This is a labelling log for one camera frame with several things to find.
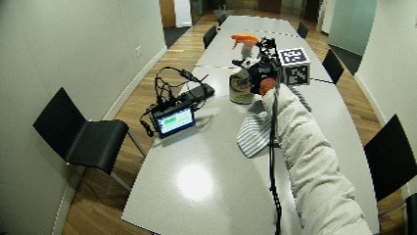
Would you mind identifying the spray bottle with orange trigger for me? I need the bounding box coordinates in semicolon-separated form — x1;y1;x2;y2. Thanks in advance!
227;32;261;105

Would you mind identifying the white marker cube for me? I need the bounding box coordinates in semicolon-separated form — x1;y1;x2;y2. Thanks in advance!
277;47;313;87

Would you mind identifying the black electronics box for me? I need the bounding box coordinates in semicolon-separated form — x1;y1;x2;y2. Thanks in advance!
178;82;215;103

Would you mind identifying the dark floor mat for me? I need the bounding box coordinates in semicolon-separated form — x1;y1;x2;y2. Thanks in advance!
161;25;193;49

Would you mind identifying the striped grey cloth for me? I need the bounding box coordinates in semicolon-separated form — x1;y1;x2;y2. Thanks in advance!
235;85;313;160

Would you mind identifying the brown wooden door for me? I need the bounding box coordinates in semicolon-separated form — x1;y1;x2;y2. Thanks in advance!
157;0;177;29

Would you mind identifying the small black touchscreen monitor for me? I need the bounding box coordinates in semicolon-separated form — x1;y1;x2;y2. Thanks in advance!
149;105;197;139

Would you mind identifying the black cable bundle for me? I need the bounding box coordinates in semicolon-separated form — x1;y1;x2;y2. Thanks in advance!
138;66;209;138

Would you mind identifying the black glove cable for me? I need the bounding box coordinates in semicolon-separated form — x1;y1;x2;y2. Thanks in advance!
267;67;283;235

